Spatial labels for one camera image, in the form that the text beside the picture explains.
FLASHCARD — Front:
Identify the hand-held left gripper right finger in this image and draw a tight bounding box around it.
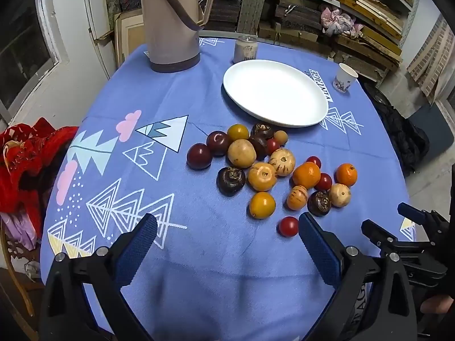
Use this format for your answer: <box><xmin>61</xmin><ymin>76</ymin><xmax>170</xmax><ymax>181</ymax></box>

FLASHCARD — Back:
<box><xmin>298</xmin><ymin>212</ymin><xmax>418</xmax><ymax>341</ymax></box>

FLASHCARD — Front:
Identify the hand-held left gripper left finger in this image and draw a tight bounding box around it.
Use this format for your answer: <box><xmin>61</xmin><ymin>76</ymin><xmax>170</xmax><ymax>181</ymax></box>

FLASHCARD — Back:
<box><xmin>39</xmin><ymin>213</ymin><xmax>159</xmax><ymax>341</ymax></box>

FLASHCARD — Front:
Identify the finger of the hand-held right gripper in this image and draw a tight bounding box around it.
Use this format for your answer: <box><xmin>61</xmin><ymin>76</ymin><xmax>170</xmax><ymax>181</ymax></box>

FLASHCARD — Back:
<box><xmin>397</xmin><ymin>202</ymin><xmax>432</xmax><ymax>226</ymax></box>
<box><xmin>361</xmin><ymin>219</ymin><xmax>404</xmax><ymax>256</ymax></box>

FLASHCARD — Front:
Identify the dark water chestnut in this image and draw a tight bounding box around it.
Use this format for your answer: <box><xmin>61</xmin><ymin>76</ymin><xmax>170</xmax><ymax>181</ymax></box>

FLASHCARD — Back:
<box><xmin>251</xmin><ymin>122</ymin><xmax>275</xmax><ymax>139</ymax></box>
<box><xmin>249</xmin><ymin>137</ymin><xmax>269</xmax><ymax>160</ymax></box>
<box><xmin>307</xmin><ymin>190</ymin><xmax>332</xmax><ymax>217</ymax></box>
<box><xmin>216</xmin><ymin>167</ymin><xmax>247</xmax><ymax>196</ymax></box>

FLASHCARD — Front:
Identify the small tan pepino melon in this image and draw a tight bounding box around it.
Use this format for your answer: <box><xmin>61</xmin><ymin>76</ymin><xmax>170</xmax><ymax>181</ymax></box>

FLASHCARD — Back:
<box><xmin>328</xmin><ymin>183</ymin><xmax>352</xmax><ymax>208</ymax></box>

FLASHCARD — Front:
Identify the small orange pepino melon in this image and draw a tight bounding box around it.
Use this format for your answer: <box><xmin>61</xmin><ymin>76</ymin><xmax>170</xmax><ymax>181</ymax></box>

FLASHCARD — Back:
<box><xmin>286</xmin><ymin>185</ymin><xmax>308</xmax><ymax>211</ymax></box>

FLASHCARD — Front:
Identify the orange mandarin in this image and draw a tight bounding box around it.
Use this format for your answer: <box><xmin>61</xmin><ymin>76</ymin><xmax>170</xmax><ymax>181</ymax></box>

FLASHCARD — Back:
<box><xmin>336</xmin><ymin>163</ymin><xmax>358</xmax><ymax>187</ymax></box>
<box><xmin>292</xmin><ymin>162</ymin><xmax>321</xmax><ymax>190</ymax></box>

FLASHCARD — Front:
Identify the orange striped pepino melon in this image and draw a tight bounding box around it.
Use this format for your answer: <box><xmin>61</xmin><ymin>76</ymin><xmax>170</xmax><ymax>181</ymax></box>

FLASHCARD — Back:
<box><xmin>247</xmin><ymin>162</ymin><xmax>278</xmax><ymax>192</ymax></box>

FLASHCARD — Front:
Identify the dark red plum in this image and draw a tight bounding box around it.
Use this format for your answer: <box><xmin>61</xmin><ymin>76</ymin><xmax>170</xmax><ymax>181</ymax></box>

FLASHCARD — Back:
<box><xmin>186</xmin><ymin>143</ymin><xmax>213</xmax><ymax>170</ymax></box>
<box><xmin>206</xmin><ymin>131</ymin><xmax>231</xmax><ymax>156</ymax></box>

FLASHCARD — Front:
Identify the tan spotted pepino melon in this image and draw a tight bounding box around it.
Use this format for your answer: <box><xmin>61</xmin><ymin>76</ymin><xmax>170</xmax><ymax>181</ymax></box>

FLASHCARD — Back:
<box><xmin>227</xmin><ymin>138</ymin><xmax>257</xmax><ymax>168</ymax></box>

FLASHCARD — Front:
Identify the white oval plate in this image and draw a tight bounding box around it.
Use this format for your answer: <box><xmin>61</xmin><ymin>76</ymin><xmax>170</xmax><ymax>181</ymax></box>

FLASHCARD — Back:
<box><xmin>222</xmin><ymin>59</ymin><xmax>329</xmax><ymax>128</ymax></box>

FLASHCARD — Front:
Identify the person's right hand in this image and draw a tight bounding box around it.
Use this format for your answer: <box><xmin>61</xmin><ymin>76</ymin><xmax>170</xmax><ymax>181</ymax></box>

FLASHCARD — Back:
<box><xmin>420</xmin><ymin>296</ymin><xmax>455</xmax><ymax>314</ymax></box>

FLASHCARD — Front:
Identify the dark grey mat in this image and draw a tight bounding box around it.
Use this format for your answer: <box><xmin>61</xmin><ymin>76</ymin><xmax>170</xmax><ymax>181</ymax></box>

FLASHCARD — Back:
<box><xmin>405</xmin><ymin>105</ymin><xmax>455</xmax><ymax>176</ymax></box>

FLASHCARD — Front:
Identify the black jacket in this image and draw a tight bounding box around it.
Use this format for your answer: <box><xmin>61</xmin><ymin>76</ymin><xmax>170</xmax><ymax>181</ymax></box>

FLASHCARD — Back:
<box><xmin>361</xmin><ymin>82</ymin><xmax>431</xmax><ymax>176</ymax></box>

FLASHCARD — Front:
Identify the blue printed tablecloth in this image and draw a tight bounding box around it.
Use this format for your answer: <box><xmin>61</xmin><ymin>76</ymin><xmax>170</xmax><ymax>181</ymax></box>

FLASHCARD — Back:
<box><xmin>40</xmin><ymin>36</ymin><xmax>416</xmax><ymax>341</ymax></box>

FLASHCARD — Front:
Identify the carved wooden chair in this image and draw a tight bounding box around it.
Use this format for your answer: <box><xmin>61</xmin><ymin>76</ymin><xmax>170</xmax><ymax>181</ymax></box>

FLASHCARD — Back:
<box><xmin>0</xmin><ymin>234</ymin><xmax>40</xmax><ymax>341</ymax></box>

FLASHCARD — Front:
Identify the lilac cloth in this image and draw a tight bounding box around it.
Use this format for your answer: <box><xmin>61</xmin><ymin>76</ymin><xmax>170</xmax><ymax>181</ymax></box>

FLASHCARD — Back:
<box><xmin>0</xmin><ymin>213</ymin><xmax>38</xmax><ymax>251</ymax></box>

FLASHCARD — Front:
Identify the red patterned cloth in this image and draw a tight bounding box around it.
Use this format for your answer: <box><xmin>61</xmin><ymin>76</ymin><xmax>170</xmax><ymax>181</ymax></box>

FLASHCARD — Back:
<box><xmin>0</xmin><ymin>117</ymin><xmax>79</xmax><ymax>221</ymax></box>

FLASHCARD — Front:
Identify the white paper cup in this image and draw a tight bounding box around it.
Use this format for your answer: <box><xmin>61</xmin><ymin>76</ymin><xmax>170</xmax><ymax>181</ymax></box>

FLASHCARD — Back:
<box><xmin>332</xmin><ymin>63</ymin><xmax>359</xmax><ymax>94</ymax></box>

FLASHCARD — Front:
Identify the brick pattern panel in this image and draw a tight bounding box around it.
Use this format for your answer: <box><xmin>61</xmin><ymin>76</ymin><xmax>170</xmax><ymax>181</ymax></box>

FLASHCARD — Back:
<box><xmin>407</xmin><ymin>14</ymin><xmax>455</xmax><ymax>105</ymax></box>

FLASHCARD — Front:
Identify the grey metal storage shelf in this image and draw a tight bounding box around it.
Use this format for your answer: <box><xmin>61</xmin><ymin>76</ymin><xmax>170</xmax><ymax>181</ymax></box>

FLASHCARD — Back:
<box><xmin>107</xmin><ymin>0</ymin><xmax>422</xmax><ymax>82</ymax></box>

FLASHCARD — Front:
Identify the pink crumpled cloth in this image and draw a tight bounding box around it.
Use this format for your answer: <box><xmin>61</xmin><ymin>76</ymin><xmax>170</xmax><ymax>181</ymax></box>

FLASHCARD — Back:
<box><xmin>320</xmin><ymin>5</ymin><xmax>364</xmax><ymax>39</ymax></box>

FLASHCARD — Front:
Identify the stack of wooden boards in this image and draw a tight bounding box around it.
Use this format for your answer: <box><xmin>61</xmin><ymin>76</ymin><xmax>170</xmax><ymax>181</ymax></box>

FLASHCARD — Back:
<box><xmin>263</xmin><ymin>0</ymin><xmax>406</xmax><ymax>82</ymax></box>

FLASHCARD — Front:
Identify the white drink can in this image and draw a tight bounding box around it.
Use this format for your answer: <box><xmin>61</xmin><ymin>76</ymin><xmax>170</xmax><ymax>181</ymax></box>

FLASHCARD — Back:
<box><xmin>233</xmin><ymin>35</ymin><xmax>258</xmax><ymax>65</ymax></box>

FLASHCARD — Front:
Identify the beige framed board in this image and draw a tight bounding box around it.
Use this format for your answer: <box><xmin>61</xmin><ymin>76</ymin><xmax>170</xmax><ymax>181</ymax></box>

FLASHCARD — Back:
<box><xmin>114</xmin><ymin>11</ymin><xmax>146</xmax><ymax>68</ymax></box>

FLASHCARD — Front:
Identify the beige thermos jug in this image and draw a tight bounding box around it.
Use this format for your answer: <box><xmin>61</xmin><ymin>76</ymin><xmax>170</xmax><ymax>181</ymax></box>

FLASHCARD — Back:
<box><xmin>138</xmin><ymin>0</ymin><xmax>217</xmax><ymax>74</ymax></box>

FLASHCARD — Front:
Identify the white framed window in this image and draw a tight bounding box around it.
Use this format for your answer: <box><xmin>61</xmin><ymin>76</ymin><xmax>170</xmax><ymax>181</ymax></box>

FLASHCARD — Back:
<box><xmin>0</xmin><ymin>0</ymin><xmax>68</xmax><ymax>121</ymax></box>

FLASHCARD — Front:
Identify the white panel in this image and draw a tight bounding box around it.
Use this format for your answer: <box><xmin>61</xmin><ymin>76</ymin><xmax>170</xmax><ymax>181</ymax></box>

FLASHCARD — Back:
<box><xmin>85</xmin><ymin>0</ymin><xmax>118</xmax><ymax>79</ymax></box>

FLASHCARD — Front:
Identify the stack of dark panels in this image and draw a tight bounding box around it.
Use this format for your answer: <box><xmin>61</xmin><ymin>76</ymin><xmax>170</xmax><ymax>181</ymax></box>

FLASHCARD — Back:
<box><xmin>202</xmin><ymin>0</ymin><xmax>249</xmax><ymax>32</ymax></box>

